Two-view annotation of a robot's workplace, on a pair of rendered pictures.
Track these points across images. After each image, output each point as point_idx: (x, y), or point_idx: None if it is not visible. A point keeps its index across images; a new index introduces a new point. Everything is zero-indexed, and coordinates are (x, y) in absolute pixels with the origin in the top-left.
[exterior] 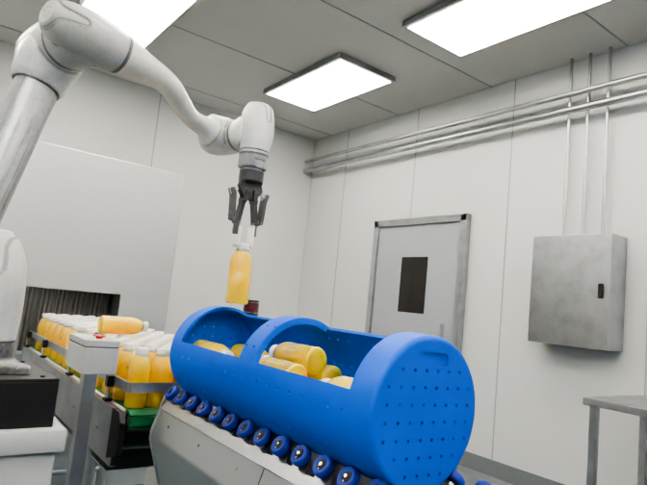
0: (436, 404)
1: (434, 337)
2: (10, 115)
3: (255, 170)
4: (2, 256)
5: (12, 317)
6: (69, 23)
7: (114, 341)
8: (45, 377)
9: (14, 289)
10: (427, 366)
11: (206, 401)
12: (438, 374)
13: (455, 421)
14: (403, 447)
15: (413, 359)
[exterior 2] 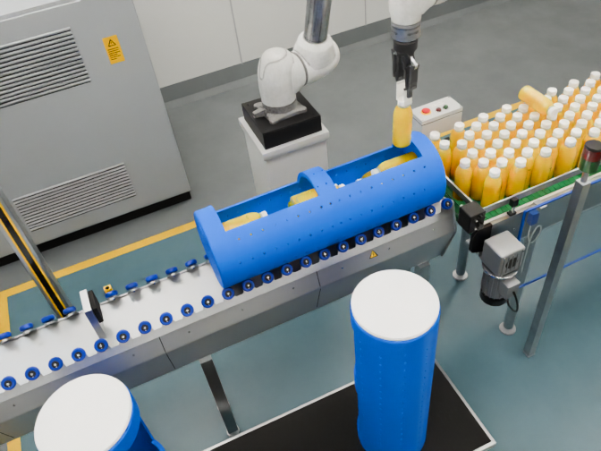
0: (208, 251)
1: (199, 222)
2: None
3: (393, 41)
4: (263, 72)
5: (271, 97)
6: None
7: (419, 119)
8: (264, 130)
9: (268, 87)
10: (201, 231)
11: None
12: (205, 240)
13: (215, 268)
14: (206, 251)
15: (197, 221)
